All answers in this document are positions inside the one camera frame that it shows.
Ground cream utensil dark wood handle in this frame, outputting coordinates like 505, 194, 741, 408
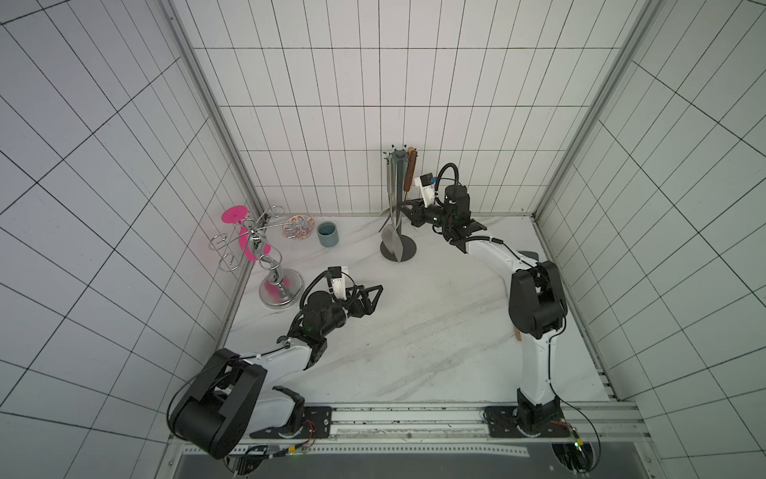
391, 147, 417, 263

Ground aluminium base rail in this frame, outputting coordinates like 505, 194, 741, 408
233, 402, 650, 457

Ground grey utensil rack stand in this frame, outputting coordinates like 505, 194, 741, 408
380, 146, 417, 263

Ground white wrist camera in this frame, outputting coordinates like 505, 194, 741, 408
417, 174, 437, 208
327, 267, 348, 301

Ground chrome wine glass holder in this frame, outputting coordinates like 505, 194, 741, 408
209, 205, 304, 309

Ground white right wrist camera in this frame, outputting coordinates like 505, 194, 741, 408
417, 174, 437, 208

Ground grey spatula mint handle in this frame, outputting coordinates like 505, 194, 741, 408
517, 251, 539, 267

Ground pink plastic wine glass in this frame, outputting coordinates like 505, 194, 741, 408
221, 205, 272, 261

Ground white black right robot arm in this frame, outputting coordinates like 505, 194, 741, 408
397, 184, 569, 437

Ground grey metal hanging utensil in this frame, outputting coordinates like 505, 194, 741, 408
379, 152, 396, 233

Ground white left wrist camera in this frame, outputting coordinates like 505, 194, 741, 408
327, 267, 348, 301

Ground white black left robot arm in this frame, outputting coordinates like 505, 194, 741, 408
166, 285, 383, 459

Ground teal ceramic cup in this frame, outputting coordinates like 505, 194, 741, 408
316, 222, 339, 247

